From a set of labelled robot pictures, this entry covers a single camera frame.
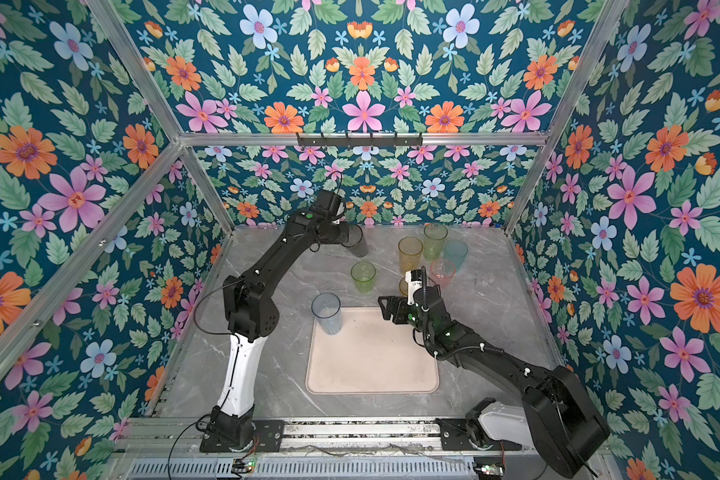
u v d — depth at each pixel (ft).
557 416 1.30
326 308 2.64
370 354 2.83
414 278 2.42
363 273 3.32
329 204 2.47
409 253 3.15
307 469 2.51
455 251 3.24
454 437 2.40
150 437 2.46
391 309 2.42
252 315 1.91
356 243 3.07
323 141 3.01
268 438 2.40
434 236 3.33
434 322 2.06
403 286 2.48
